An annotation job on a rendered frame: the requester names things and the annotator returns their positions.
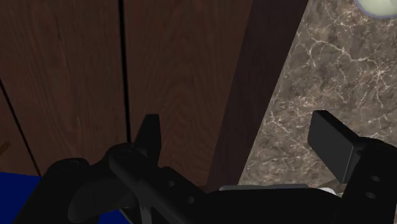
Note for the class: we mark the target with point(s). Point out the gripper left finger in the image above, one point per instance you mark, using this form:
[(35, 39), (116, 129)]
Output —
[(130, 173)]

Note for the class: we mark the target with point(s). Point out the pale bowl with blue rim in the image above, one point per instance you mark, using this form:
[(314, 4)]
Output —
[(380, 6)]

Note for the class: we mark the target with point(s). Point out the blue robot stand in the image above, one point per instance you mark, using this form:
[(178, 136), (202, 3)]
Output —
[(15, 194)]

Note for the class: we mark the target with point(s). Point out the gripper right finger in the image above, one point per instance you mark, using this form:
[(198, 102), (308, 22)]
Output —
[(333, 144)]

